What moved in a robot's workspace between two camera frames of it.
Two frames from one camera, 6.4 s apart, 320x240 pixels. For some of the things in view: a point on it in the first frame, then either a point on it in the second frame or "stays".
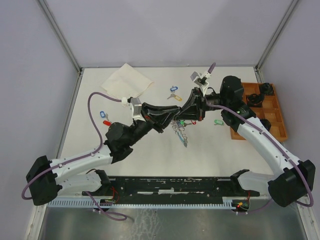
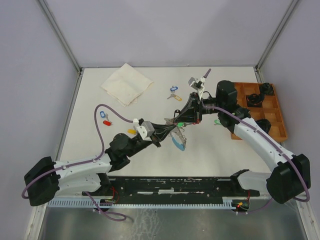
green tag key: x=218 y=122 stays
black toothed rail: x=174 y=189 stays
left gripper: x=150 y=113 -> x=161 y=132
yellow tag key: x=177 y=97 stays
